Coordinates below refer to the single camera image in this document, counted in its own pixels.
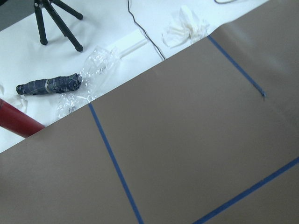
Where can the crumpled clear plastic wrap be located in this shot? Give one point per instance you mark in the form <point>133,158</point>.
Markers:
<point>98,67</point>

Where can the white plastic strip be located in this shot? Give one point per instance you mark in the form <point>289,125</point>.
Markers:
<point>129,43</point>

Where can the folded dark blue umbrella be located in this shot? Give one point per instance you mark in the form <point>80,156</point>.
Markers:
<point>61,84</point>

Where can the crumpled white tissue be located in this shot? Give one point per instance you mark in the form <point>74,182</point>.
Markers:
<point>184,26</point>

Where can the red cylinder bottle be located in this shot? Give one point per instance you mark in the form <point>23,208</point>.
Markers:
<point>17,122</point>

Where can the black camera tripod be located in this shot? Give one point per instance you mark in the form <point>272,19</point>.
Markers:
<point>47,4</point>

